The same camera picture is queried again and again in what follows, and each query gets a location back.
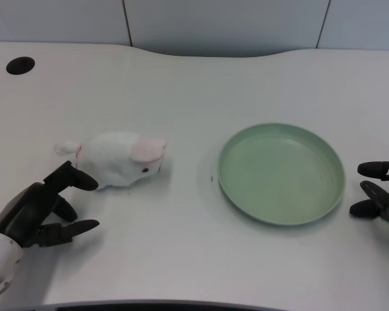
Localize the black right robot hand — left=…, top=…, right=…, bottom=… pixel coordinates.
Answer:
left=348, top=159, right=389, bottom=231

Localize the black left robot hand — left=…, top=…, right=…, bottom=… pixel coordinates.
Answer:
left=0, top=161, right=100, bottom=249

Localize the white plush rabbit doll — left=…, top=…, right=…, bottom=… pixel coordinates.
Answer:
left=54, top=130, right=168, bottom=190

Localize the green round plate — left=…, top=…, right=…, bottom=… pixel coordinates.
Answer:
left=217, top=122, right=347, bottom=227

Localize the black round cable grommet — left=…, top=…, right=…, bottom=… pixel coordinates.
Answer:
left=5, top=56, right=36, bottom=75

